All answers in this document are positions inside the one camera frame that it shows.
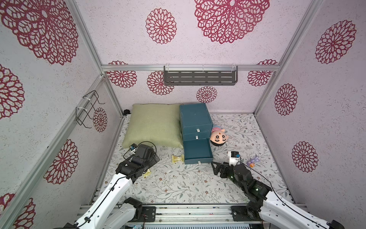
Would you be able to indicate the grey wall shelf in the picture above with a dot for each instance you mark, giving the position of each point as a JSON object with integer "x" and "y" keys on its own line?
{"x": 200, "y": 78}

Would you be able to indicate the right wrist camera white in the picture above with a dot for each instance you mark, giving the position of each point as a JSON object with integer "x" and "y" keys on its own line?
{"x": 234, "y": 158}

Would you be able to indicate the teal drawer cabinet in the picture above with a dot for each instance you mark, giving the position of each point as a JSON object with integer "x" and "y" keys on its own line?
{"x": 196, "y": 122}

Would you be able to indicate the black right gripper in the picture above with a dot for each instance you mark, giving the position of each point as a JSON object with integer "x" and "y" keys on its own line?
{"x": 224, "y": 169}

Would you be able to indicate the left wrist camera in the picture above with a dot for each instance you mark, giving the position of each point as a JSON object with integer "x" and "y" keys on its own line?
{"x": 133, "y": 148}

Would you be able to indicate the yellow-green cookie packet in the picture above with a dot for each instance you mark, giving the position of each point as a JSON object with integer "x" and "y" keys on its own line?
{"x": 176, "y": 159}

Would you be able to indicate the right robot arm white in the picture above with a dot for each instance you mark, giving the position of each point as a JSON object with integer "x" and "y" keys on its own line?
{"x": 265, "y": 204}

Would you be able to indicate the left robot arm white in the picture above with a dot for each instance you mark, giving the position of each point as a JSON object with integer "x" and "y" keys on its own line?
{"x": 99, "y": 215}

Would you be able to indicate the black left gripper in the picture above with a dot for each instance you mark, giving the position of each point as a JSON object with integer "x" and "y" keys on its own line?
{"x": 152, "y": 161}

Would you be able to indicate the yellow cookie packet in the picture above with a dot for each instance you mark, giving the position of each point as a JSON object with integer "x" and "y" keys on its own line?
{"x": 147, "y": 173}

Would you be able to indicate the black wire wall rack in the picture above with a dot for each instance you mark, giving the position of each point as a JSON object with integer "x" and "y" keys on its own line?
{"x": 88, "y": 104}

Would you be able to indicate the teal bottom drawer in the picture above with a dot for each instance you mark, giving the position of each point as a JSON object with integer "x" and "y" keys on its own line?
{"x": 198, "y": 151}

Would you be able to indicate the round-faced plush doll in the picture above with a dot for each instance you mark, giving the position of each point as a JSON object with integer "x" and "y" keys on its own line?
{"x": 218, "y": 136}

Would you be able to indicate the green cushion pillow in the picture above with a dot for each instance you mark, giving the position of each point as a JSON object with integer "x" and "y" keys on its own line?
{"x": 157, "y": 123}

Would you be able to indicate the small purple toy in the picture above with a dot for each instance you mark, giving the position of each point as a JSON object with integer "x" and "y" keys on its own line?
{"x": 253, "y": 161}

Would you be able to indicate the metal base rail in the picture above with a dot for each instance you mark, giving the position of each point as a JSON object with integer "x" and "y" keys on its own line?
{"x": 186, "y": 214}

